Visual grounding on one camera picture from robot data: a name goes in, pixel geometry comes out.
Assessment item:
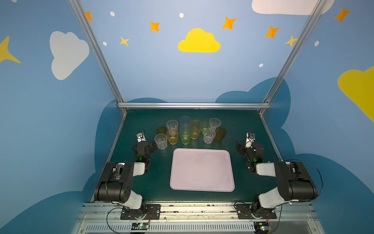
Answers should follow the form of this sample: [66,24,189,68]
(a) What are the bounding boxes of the clear faceted glass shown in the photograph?
[154,134,168,150]
[166,120,178,137]
[209,118,221,130]
[203,128,216,144]

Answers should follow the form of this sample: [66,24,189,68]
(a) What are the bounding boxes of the dark amber textured glass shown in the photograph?
[214,127,227,142]
[156,126,168,134]

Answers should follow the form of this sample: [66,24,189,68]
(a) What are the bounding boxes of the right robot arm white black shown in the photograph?
[236,140,321,219]

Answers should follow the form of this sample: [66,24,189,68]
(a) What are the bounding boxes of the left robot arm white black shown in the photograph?
[94,140,157,213]

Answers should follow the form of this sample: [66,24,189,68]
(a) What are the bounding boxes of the pink rectangular tray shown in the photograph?
[169,148,235,193]

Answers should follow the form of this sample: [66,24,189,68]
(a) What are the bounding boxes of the orange short glass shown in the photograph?
[167,129,179,145]

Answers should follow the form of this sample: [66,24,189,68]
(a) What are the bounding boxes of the tall green glass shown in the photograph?
[180,127,191,145]

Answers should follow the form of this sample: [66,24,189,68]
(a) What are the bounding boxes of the tall clear bluish glass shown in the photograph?
[179,115,192,135]

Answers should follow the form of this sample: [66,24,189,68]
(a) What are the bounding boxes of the small green glass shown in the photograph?
[200,121,210,135]

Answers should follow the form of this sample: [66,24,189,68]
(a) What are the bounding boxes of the tall orange glass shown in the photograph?
[191,120,202,140]

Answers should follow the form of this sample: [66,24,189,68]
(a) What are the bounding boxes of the right controller board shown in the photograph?
[253,222,270,234]

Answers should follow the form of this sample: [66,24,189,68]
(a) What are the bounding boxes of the controller board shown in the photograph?
[131,223,150,231]
[253,222,270,234]

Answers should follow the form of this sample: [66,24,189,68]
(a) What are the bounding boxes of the left controller board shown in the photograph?
[131,223,150,231]

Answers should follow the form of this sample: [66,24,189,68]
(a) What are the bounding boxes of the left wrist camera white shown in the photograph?
[136,132,146,142]

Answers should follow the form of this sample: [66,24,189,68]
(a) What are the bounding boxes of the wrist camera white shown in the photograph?
[136,132,146,142]
[245,133,255,148]

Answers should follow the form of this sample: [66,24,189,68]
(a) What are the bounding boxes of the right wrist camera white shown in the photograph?
[245,133,255,148]

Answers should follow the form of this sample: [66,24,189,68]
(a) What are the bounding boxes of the aluminium frame back bar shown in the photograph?
[117,102,271,109]

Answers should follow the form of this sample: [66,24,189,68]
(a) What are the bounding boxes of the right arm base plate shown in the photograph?
[233,202,277,219]

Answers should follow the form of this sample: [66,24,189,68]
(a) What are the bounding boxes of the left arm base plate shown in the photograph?
[120,204,161,220]

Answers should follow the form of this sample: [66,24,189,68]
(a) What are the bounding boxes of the aluminium frame left post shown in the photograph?
[69,0,123,104]

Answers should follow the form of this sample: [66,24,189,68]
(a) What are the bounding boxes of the aluminium frame post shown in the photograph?
[69,0,123,104]
[259,0,327,116]

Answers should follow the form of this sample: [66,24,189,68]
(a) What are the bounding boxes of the aluminium frame right post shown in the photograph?
[259,0,327,116]

